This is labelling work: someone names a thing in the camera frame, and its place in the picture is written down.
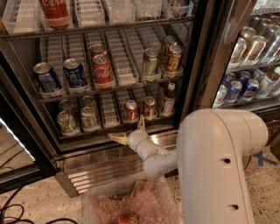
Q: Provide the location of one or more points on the red can in bin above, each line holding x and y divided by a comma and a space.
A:
128, 219

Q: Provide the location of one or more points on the glass fridge door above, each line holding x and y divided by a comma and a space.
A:
217, 26

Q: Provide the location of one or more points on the orange brown can back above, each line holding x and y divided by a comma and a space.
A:
164, 49

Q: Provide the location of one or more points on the blue pepsi can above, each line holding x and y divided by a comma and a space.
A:
77, 81
249, 90
47, 79

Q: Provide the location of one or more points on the red coca-cola can front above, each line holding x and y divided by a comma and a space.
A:
103, 76

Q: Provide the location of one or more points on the blue pepsi can right fridge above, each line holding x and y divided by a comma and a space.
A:
235, 87

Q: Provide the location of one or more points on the red coke can bottom shelf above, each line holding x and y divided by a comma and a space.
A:
130, 113

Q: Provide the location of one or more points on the blue pepsi can leftmost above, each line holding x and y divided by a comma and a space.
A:
47, 79

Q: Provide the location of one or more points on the large red coca-cola bottle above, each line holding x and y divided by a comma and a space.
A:
56, 13

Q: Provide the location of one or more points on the silver can back left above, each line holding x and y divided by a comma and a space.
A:
67, 105

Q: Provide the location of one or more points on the clear plastic bin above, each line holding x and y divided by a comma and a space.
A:
154, 201

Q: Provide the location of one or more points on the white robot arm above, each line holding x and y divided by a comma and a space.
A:
211, 144

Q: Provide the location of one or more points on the red coca-cola can back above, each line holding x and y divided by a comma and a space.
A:
98, 49

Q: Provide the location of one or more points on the red coca-cola can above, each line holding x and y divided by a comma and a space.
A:
98, 49
103, 76

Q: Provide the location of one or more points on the green soda can middle shelf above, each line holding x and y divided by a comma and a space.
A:
150, 64

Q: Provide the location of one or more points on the orange brown can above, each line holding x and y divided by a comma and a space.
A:
175, 53
164, 49

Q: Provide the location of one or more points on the dark glass bottle white label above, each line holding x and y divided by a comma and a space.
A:
167, 99

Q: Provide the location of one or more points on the white silver can right fridge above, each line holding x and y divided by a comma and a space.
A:
220, 96

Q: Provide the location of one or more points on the green silver can front left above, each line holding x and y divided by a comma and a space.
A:
68, 126

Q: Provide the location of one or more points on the orange brown can front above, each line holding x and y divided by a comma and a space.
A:
175, 53

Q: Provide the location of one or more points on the brown soda can bottom shelf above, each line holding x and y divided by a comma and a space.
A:
149, 108

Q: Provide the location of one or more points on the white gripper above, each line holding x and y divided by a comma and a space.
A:
136, 138

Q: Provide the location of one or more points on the stainless steel fridge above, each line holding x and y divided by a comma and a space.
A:
87, 159

